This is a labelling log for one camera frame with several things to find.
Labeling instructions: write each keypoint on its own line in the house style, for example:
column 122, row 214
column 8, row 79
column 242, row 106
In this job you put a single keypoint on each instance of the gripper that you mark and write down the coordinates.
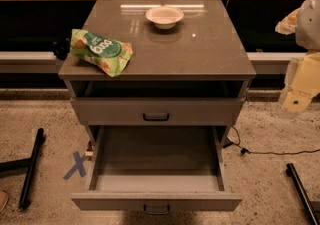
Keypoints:
column 309, row 29

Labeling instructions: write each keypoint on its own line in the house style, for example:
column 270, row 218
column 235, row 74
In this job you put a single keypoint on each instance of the grey drawer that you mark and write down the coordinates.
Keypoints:
column 157, row 170
column 157, row 111

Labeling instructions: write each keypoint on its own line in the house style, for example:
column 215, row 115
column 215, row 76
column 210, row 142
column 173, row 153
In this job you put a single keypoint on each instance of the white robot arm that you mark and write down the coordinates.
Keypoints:
column 304, row 22

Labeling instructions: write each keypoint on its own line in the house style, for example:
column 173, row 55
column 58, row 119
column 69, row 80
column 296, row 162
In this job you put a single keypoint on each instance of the grey drawer cabinet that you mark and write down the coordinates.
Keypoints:
column 201, row 57

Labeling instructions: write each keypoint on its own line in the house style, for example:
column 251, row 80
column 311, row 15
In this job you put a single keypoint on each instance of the grey top drawer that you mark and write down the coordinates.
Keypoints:
column 157, row 111

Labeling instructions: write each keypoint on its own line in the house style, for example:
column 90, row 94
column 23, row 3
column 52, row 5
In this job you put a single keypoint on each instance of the black stand leg right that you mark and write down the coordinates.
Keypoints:
column 312, row 208

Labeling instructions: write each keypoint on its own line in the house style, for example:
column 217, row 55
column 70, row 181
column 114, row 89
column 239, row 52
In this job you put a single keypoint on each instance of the black stand leg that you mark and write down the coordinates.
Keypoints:
column 312, row 208
column 29, row 164

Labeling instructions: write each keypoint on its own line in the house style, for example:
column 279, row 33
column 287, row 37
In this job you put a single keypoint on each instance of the white bowl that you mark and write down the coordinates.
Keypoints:
column 164, row 17

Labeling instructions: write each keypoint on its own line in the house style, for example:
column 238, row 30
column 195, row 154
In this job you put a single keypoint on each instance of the green snack bag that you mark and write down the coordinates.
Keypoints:
column 111, row 56

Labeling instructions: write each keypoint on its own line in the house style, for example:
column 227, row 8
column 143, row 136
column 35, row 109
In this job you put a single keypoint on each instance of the blue tape cross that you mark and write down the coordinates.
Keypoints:
column 77, row 167

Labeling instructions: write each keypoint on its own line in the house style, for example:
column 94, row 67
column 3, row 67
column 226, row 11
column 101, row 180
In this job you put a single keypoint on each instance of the black object behind cabinet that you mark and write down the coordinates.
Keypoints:
column 61, row 49

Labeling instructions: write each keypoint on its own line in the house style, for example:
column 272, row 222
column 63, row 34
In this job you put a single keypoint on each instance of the black stand leg left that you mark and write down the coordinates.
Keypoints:
column 29, row 164

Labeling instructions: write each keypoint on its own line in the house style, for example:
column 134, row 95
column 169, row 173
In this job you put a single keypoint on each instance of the shoe tip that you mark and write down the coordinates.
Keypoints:
column 3, row 200

